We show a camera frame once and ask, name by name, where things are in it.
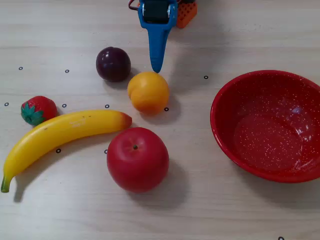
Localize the blue gripper with motor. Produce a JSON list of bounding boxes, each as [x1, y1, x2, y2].
[[138, 0, 179, 74]]

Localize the dark purple plum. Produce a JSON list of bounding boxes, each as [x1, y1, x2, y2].
[[95, 46, 132, 83]]

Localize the red speckled bowl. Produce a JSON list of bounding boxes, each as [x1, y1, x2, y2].
[[210, 69, 320, 184]]

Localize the orange yellow peach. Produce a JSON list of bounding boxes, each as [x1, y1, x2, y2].
[[127, 71, 170, 116]]

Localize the red apple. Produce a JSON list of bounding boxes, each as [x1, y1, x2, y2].
[[106, 126, 170, 194]]

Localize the yellow banana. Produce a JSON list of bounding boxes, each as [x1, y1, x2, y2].
[[0, 109, 133, 194]]

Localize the red strawberry with green leaves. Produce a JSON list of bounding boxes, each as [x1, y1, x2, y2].
[[20, 95, 58, 127]]

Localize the red white gripper servo cable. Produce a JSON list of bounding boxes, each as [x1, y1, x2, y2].
[[127, 0, 140, 12]]

